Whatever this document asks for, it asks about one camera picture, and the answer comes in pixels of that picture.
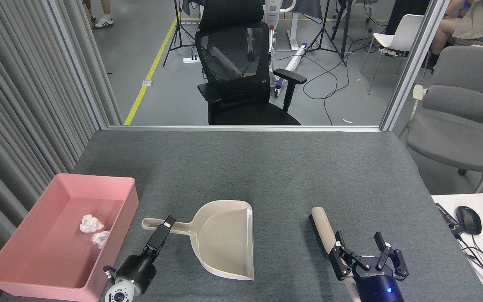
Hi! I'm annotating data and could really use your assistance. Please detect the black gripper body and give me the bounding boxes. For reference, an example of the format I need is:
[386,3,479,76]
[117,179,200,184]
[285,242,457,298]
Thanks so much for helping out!
[353,268,405,302]
[116,254,157,294]

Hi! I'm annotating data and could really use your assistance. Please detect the black desk cables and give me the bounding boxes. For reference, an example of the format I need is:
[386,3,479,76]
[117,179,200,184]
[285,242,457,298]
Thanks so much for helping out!
[455,233,483,279]

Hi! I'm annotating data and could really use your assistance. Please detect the black tripod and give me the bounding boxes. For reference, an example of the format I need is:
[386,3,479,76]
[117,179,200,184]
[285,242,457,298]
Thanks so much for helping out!
[306,0,347,67]
[163,0,196,67]

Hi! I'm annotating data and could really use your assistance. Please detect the flat black device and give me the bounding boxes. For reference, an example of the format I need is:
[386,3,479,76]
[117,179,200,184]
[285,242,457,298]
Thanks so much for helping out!
[435,203,465,235]

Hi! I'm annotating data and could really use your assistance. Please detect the grey pleated curtain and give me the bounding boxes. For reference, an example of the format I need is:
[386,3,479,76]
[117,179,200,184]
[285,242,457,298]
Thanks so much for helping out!
[0,0,123,302]

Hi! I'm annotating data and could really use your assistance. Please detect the silver aluminium post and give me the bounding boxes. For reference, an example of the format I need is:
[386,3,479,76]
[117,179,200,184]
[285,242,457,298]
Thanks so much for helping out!
[380,0,452,131]

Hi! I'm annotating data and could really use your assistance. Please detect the dark hanging cloth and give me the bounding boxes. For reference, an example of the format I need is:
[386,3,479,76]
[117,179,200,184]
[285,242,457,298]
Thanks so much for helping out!
[294,0,324,23]

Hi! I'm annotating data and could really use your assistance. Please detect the black mesh office chair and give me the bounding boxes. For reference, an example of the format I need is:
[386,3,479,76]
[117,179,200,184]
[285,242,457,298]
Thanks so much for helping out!
[195,0,308,126]

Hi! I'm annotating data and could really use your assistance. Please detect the seated person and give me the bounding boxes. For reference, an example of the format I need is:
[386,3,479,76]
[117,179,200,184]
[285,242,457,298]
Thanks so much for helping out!
[430,0,483,70]

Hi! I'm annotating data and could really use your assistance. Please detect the white stand on wheels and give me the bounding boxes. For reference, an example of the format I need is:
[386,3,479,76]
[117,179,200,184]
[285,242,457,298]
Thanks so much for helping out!
[262,0,306,99]

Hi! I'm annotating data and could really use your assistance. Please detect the white rolled tube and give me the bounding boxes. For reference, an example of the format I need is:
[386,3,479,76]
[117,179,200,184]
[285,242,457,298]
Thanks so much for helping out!
[286,42,308,73]

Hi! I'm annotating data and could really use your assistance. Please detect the black computer mouse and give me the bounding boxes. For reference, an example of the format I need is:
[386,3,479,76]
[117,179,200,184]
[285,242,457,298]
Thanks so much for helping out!
[455,206,482,235]

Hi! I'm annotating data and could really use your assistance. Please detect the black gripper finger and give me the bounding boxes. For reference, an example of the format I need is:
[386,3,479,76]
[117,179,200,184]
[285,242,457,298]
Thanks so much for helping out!
[329,230,371,281]
[374,232,409,281]
[143,216,177,263]

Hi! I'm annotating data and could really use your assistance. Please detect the beige plastic dustpan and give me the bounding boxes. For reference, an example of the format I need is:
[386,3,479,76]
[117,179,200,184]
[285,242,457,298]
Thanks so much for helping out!
[142,200,254,281]

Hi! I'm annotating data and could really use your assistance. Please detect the beige hand brush black bristles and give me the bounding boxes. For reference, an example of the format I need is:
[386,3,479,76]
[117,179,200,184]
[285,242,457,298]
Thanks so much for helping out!
[309,206,361,302]

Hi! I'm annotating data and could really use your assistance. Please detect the white plastic chair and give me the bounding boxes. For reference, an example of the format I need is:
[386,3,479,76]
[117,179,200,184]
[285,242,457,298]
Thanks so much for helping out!
[361,14,424,95]

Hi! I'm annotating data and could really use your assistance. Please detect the white paper ball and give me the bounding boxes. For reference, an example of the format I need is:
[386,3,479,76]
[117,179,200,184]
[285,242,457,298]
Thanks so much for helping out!
[80,214,104,233]
[91,230,110,250]

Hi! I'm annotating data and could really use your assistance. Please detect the pink plastic bin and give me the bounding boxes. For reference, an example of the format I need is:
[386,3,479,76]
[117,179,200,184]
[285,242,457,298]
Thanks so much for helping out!
[0,173,140,302]

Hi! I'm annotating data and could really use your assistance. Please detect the black floor cable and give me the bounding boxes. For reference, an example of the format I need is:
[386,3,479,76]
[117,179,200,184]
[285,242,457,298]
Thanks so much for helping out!
[275,31,378,125]

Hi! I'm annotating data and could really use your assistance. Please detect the grey padded chair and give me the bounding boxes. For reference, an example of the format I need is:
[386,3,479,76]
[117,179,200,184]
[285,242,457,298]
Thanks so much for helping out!
[399,45,483,193]

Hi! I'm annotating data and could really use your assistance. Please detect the silver table edge rail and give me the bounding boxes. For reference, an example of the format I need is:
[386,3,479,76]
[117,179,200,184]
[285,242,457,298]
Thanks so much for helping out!
[106,125,382,133]

